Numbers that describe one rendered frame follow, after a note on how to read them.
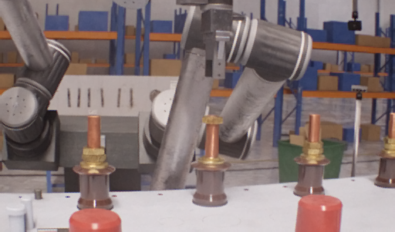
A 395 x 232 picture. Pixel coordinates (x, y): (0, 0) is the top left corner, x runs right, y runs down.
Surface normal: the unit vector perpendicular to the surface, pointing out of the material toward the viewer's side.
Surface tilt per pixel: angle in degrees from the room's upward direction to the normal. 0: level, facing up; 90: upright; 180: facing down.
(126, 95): 90
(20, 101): 60
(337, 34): 90
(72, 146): 90
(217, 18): 90
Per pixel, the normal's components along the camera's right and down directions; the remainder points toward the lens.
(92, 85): 0.31, 0.11
